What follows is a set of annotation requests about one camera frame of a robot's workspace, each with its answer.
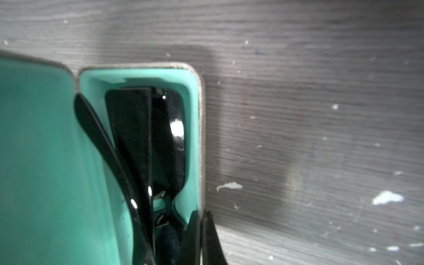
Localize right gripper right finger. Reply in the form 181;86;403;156
202;210;227;265

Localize teal case black sunglasses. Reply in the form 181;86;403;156
1;51;205;265

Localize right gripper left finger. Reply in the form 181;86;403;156
176;211;201;265

